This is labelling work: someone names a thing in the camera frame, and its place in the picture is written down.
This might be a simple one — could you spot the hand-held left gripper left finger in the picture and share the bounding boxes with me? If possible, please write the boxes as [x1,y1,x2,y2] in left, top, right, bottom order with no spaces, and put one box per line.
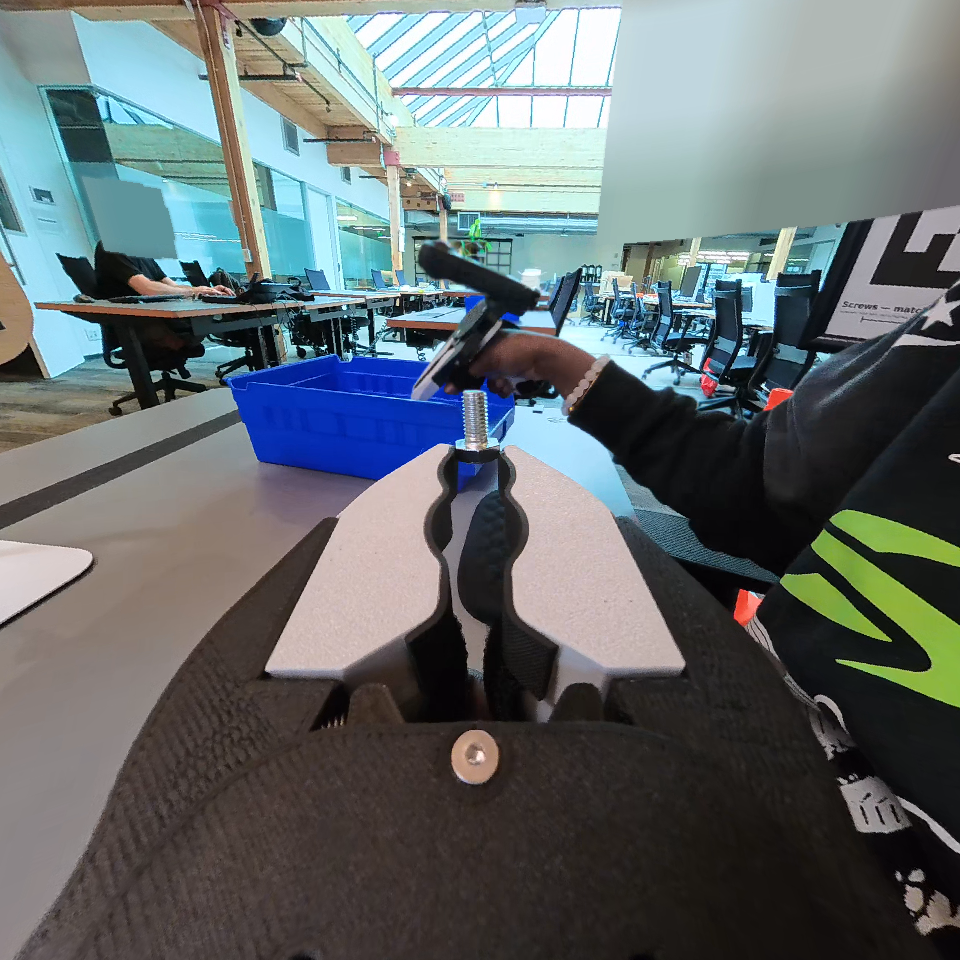
[267,444,460,709]

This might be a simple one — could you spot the beaded bracelets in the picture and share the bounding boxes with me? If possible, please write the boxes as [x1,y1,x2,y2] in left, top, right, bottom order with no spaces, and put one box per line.
[561,357,615,421]

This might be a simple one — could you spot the black office chair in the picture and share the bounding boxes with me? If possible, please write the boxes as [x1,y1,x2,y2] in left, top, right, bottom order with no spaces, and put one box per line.
[642,282,706,385]
[698,278,820,421]

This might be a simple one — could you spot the person's right hand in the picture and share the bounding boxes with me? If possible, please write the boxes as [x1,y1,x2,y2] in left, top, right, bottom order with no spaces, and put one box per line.
[477,330,609,406]

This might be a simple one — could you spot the person's right forearm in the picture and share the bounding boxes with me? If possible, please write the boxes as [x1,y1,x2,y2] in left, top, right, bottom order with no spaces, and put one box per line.
[570,360,849,574]

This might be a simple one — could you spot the sign on white stand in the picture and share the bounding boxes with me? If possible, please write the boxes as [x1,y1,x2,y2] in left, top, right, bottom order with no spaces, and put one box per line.
[0,540,96,628]

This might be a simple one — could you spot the black chair armrest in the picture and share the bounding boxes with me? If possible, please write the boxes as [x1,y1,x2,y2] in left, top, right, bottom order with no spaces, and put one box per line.
[630,507,784,595]

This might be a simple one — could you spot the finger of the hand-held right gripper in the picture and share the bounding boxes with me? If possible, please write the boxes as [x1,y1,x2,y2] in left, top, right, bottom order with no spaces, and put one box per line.
[411,318,489,403]

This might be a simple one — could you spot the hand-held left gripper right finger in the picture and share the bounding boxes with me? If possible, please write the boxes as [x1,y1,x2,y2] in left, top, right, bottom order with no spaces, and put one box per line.
[492,447,687,709]

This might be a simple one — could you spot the short thick silver bolt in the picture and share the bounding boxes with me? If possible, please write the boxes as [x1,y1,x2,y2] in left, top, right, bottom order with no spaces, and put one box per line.
[458,390,493,459]

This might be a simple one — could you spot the wooden office desk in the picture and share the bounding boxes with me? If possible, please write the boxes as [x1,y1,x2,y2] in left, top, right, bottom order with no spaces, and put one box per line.
[387,305,559,355]
[33,293,370,415]

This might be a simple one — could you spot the blue plastic box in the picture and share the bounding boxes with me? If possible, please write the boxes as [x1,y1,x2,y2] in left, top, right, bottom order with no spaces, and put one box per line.
[228,356,519,484]

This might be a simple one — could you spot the printed task sheet sign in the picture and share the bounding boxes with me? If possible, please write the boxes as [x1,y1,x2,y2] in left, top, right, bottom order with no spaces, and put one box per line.
[818,210,960,340]

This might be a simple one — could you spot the person's black printed shirt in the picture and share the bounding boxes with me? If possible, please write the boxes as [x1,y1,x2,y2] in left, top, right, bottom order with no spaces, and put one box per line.
[732,282,960,960]

